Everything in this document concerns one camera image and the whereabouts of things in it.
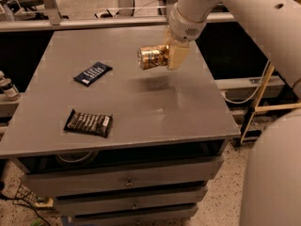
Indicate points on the brown chocolate rxbar wrapper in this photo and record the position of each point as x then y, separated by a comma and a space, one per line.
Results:
90, 124

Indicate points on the middle grey drawer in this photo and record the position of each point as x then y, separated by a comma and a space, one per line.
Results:
131, 201

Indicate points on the blue snack bar wrapper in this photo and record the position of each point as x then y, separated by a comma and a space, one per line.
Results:
91, 74

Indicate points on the grey drawer cabinet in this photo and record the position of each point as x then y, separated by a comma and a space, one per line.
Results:
158, 115

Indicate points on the small bottle at left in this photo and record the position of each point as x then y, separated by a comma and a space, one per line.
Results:
8, 87

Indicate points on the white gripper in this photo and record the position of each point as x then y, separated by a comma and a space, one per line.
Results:
182, 27

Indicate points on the top grey drawer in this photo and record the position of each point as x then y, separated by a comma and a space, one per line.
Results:
76, 182

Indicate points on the grey drawer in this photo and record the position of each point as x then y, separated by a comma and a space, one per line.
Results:
131, 201
137, 217
76, 182

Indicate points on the bottom grey drawer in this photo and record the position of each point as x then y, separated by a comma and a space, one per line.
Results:
137, 217

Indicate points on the yellow wooden easel frame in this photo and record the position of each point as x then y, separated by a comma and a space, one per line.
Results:
255, 106

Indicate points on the grey metal rail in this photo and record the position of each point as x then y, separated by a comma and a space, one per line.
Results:
41, 25

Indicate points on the orange soda can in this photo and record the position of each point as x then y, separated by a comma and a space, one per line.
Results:
153, 56

